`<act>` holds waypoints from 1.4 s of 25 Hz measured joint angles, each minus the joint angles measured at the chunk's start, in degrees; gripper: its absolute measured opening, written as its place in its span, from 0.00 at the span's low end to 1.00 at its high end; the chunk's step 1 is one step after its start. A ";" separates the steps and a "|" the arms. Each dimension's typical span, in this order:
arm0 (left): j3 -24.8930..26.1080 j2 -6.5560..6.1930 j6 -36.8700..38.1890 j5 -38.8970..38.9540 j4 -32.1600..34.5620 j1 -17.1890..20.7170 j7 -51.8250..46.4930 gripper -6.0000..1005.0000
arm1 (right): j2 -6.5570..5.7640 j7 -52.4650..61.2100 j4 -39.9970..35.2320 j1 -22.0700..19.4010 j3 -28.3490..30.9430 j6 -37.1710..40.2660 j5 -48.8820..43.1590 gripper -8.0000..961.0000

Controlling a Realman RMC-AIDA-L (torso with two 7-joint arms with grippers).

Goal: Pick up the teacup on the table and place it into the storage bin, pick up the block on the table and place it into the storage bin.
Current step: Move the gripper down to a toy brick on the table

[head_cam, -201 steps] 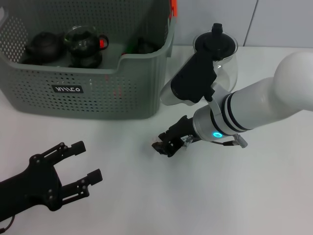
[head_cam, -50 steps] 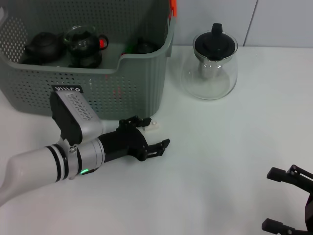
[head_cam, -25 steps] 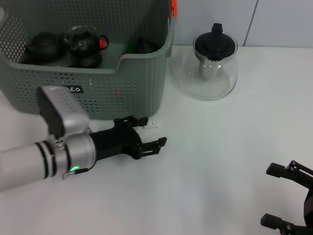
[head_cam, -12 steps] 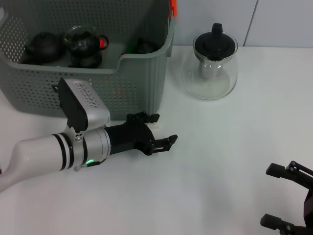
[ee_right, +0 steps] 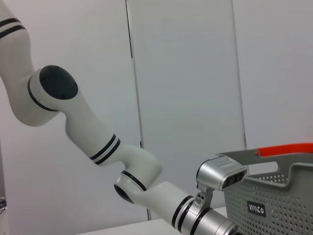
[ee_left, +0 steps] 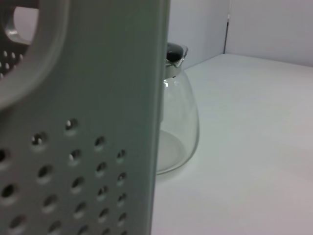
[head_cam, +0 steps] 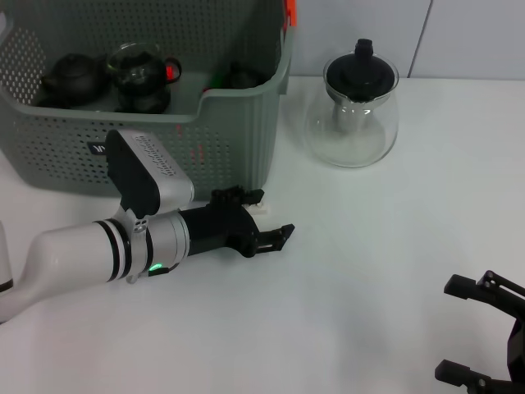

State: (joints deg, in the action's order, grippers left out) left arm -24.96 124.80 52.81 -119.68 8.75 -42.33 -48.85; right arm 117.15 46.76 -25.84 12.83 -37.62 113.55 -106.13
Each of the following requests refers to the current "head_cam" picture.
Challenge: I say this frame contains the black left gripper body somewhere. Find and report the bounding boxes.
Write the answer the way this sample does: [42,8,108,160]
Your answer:
[181,203,264,259]

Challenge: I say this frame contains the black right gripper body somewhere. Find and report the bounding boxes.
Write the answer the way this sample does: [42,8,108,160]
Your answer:
[506,312,525,394]

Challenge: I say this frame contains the white building brick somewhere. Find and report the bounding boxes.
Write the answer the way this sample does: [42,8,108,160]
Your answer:
[244,199,273,218]

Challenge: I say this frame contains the glass teacup with black base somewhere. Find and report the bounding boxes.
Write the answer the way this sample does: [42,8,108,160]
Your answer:
[114,84,173,115]
[225,61,267,89]
[106,42,185,96]

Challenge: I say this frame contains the grey-green perforated storage bin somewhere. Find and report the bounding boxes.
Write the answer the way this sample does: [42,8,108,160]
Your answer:
[0,0,297,204]

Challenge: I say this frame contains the grey metal box device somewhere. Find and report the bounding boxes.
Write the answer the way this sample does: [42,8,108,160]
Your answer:
[104,129,196,219]

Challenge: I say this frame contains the glass teapot with black lid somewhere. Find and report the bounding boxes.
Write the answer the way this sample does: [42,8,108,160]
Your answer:
[305,39,401,168]

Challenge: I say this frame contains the orange plastic object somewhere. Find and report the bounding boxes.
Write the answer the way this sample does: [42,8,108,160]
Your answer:
[282,0,299,30]

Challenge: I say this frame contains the dark clay teapot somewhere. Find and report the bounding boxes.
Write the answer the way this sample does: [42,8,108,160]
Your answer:
[40,52,111,108]

